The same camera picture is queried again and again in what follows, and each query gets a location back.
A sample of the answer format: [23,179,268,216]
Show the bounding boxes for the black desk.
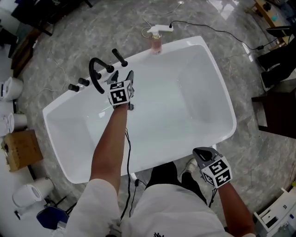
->
[10,0,93,37]

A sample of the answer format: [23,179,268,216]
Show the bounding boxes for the person's black trousers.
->
[145,161,208,205]

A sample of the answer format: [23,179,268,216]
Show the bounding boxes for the pink soap dispenser bottle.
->
[150,32,163,56]

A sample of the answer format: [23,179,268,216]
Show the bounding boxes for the black power cable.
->
[169,20,282,50]

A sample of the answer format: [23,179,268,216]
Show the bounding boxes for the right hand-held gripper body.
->
[192,146,233,189]

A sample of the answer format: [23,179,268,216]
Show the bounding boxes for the person's white shoe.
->
[185,157,198,174]

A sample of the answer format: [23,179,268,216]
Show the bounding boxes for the person's right forearm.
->
[217,182,256,236]

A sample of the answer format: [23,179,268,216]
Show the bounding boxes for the light wooden table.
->
[244,0,291,50]

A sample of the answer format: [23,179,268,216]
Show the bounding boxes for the dark wooden table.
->
[251,91,296,140]

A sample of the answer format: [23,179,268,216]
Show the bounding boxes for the cardboard box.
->
[2,129,44,173]

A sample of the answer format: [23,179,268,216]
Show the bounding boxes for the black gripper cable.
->
[120,127,147,221]
[208,187,219,208]

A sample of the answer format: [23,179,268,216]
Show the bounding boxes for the white power strip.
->
[147,24,174,34]

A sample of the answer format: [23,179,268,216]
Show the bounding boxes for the white power cable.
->
[141,1,185,38]

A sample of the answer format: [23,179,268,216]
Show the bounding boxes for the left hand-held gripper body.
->
[107,79,136,110]

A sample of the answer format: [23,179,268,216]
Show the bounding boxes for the person's left forearm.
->
[89,103,129,188]

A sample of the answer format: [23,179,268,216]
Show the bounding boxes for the white bathtub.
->
[42,36,237,185]

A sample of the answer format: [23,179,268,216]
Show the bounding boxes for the person's white shirt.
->
[65,178,256,237]

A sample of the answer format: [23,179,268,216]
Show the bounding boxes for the white cabinet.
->
[253,187,296,237]

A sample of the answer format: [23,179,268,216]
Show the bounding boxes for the blue chair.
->
[36,206,70,231]

